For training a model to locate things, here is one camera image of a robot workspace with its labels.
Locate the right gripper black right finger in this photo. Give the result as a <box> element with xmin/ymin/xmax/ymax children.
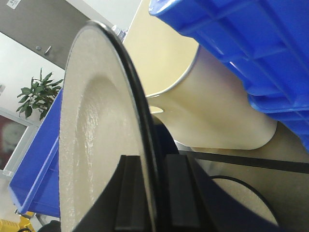
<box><xmin>163</xmin><ymin>154</ymin><xmax>284</xmax><ymax>232</ymax></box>

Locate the beige plate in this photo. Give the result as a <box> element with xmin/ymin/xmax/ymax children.
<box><xmin>211</xmin><ymin>175</ymin><xmax>279</xmax><ymax>226</ymax></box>
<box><xmin>59</xmin><ymin>21</ymin><xmax>161</xmax><ymax>232</ymax></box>

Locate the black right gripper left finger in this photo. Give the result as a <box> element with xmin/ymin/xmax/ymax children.
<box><xmin>74</xmin><ymin>155</ymin><xmax>151</xmax><ymax>232</ymax></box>

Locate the cream plastic storage bin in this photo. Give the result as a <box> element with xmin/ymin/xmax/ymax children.
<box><xmin>124</xmin><ymin>0</ymin><xmax>277</xmax><ymax>150</ymax></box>

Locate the green potted plant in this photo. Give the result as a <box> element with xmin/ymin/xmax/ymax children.
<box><xmin>16</xmin><ymin>69</ymin><xmax>64</xmax><ymax>121</ymax></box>

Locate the yellow mop bucket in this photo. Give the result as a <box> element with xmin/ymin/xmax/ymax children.
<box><xmin>0</xmin><ymin>212</ymin><xmax>35</xmax><ymax>232</ymax></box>

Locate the large blue plastic crate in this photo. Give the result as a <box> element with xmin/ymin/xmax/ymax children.
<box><xmin>149</xmin><ymin>0</ymin><xmax>309</xmax><ymax>147</ymax></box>

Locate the blue plastic bin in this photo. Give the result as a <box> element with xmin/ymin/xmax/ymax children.
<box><xmin>8</xmin><ymin>91</ymin><xmax>63</xmax><ymax>218</ymax></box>

